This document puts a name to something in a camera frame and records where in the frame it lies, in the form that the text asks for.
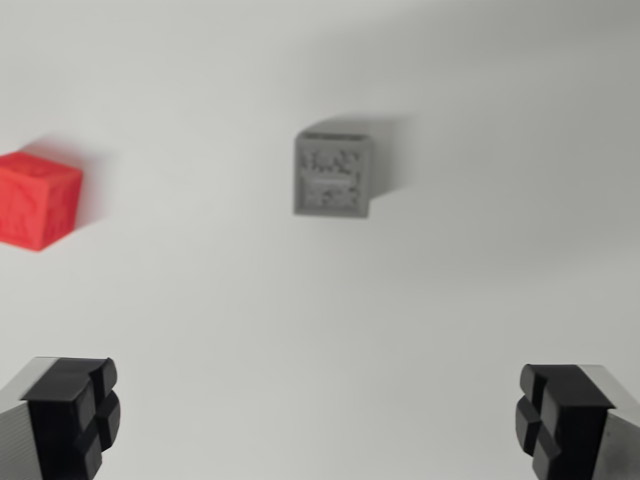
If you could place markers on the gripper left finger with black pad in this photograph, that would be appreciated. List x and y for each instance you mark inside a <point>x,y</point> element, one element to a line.
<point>60,425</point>

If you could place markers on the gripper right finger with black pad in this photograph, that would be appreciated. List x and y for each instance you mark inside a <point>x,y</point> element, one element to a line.
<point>575,425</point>

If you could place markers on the red embossed cube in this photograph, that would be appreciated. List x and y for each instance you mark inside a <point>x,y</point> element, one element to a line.
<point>35,200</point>

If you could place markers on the grey embossed cube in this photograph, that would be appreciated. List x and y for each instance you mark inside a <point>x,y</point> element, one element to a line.
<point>332,175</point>

